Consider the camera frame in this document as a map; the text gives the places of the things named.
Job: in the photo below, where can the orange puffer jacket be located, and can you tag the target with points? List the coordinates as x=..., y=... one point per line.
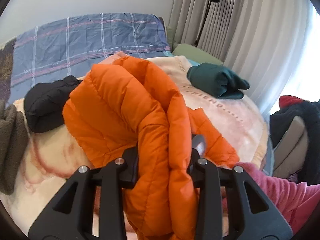
x=132, y=102

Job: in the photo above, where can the beige pleated curtain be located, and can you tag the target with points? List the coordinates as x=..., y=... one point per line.
x=261, y=40

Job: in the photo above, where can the dark green folded garment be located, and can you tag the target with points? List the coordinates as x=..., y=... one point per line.
x=217, y=81

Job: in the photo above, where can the olive green folded fleece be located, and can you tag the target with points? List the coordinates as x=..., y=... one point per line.
x=14, y=140

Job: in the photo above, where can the pink quilted folded jacket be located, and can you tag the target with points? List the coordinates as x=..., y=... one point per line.
x=114, y=57

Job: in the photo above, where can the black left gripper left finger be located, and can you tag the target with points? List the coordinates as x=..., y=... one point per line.
x=90, y=204

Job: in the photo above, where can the blue plaid bed cover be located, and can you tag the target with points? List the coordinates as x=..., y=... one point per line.
x=70, y=46

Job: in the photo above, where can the black floor lamp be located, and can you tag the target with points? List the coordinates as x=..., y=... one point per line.
x=204, y=20

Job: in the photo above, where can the green pillow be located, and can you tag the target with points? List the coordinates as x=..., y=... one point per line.
x=195, y=54

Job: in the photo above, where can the pile of dark clothes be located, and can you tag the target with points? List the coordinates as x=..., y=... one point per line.
x=294, y=132

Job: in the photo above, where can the dark patterned quilt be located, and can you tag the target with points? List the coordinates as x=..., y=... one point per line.
x=6, y=64

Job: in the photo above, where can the black folded jacket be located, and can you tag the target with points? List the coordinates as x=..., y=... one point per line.
x=43, y=104

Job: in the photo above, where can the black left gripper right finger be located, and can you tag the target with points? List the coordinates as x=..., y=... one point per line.
x=232, y=205

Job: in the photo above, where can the pink fleece sleeve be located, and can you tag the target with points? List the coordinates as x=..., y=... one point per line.
x=296, y=202

